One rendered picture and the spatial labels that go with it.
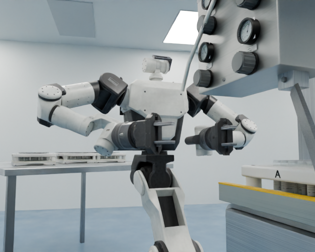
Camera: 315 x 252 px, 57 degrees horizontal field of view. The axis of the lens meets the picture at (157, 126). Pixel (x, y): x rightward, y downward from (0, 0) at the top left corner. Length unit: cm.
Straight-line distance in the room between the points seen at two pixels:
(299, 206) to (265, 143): 574
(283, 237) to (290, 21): 29
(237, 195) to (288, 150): 591
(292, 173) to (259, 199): 7
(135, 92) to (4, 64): 466
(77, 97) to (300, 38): 87
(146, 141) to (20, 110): 474
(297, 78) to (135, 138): 56
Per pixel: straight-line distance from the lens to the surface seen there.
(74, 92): 115
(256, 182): 55
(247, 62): 44
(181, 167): 549
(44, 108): 106
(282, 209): 46
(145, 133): 87
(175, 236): 113
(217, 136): 99
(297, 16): 46
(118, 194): 535
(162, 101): 122
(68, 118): 103
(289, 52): 43
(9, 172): 163
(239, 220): 54
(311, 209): 42
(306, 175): 45
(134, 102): 121
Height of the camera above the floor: 98
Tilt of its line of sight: 5 degrees up
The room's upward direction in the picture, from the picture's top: straight up
